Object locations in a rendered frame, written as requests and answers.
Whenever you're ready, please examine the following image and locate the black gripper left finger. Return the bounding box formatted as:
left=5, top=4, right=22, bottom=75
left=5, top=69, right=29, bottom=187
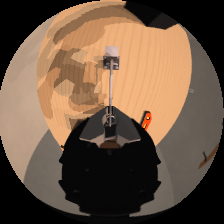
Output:
left=59, top=106, right=109, bottom=164

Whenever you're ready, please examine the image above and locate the brown wooden cabinet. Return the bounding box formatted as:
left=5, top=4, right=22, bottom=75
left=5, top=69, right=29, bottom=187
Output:
left=60, top=114, right=120, bottom=151

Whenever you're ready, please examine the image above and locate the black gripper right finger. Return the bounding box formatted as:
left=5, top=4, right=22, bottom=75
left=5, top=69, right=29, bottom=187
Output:
left=112, top=106, right=161, bottom=165

